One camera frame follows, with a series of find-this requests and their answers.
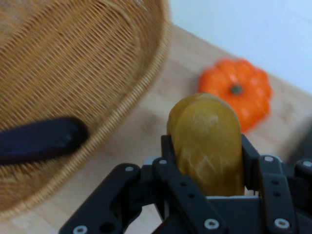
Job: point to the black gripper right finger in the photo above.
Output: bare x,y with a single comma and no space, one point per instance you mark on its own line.
278,195

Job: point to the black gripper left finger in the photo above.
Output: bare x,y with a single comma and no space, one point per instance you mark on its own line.
175,195

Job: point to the mustard yellow toy potato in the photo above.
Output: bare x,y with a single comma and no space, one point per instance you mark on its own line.
207,146

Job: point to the orange toy pumpkin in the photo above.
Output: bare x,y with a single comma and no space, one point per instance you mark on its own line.
253,78

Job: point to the wooden cutting board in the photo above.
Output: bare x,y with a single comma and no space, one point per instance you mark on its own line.
185,63

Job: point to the purple toy eggplant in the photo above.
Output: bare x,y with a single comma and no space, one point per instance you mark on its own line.
36,141

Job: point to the woven wicker basket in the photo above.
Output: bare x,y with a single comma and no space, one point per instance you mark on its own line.
73,61

